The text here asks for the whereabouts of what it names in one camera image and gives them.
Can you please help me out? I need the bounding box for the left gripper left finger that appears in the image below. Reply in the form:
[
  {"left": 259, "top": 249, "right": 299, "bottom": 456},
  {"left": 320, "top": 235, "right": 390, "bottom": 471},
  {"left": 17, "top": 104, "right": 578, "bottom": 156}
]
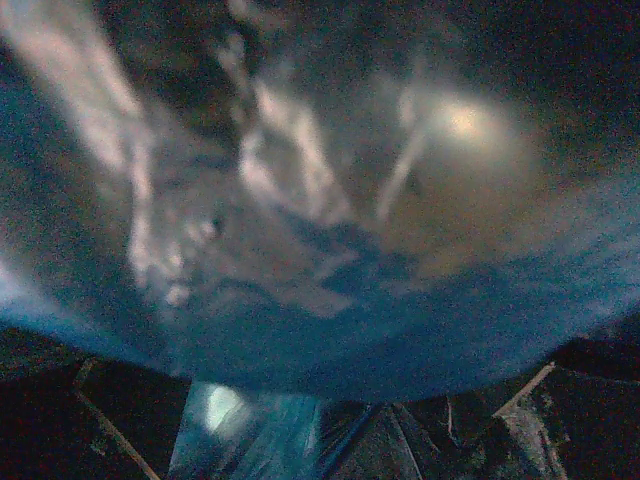
[{"left": 1, "top": 327, "right": 189, "bottom": 479}]

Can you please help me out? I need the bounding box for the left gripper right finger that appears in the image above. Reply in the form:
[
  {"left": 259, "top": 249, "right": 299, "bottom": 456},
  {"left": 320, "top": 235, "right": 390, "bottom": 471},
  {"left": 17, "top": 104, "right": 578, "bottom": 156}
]
[{"left": 319, "top": 319, "right": 639, "bottom": 479}]

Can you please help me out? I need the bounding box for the detached blue trash bag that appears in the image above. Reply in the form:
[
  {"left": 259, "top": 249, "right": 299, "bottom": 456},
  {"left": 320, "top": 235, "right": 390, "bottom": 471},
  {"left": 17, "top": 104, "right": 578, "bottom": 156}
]
[{"left": 1, "top": 1, "right": 639, "bottom": 479}]

